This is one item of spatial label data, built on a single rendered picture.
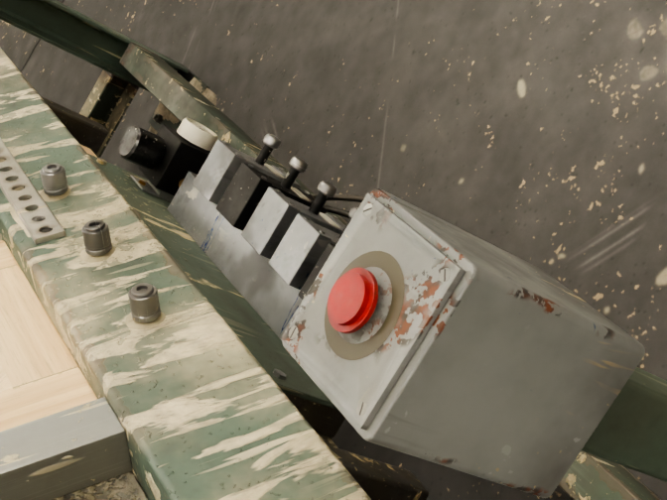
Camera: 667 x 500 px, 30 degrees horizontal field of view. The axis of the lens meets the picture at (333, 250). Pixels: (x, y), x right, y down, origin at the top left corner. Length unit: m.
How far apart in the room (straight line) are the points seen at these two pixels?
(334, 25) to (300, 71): 0.12
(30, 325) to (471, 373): 0.52
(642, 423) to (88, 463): 0.41
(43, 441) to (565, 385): 0.40
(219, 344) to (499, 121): 1.19
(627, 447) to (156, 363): 0.37
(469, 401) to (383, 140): 1.62
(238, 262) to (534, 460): 0.49
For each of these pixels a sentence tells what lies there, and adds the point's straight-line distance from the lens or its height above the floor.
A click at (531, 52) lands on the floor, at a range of 2.15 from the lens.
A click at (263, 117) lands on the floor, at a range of 2.67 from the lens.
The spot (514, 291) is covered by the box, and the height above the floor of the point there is 0.89.
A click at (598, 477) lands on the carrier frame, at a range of 1.55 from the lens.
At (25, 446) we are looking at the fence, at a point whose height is 0.96.
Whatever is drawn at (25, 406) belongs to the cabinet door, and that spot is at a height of 0.93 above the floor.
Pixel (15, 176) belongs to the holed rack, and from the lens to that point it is 1.33.
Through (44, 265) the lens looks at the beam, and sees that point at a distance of 1.17.
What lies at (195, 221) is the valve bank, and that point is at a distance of 1.29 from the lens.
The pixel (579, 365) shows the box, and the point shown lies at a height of 0.81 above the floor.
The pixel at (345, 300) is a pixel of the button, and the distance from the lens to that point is 0.73.
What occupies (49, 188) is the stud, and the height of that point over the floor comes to 0.88.
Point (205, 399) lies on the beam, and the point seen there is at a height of 0.86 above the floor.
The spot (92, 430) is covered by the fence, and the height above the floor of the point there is 0.92.
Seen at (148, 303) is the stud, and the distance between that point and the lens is 1.04.
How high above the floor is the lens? 1.40
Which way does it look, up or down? 37 degrees down
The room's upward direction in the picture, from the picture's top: 66 degrees counter-clockwise
